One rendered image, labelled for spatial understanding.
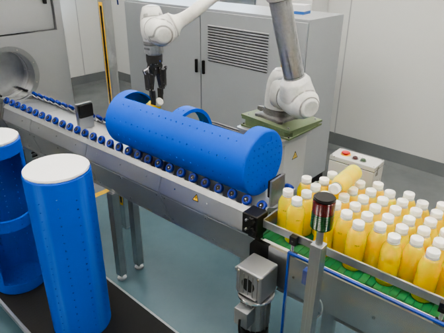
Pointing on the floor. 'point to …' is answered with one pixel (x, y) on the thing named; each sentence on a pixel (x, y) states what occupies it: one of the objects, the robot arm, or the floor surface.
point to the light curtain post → (108, 43)
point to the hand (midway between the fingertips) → (156, 96)
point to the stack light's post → (313, 287)
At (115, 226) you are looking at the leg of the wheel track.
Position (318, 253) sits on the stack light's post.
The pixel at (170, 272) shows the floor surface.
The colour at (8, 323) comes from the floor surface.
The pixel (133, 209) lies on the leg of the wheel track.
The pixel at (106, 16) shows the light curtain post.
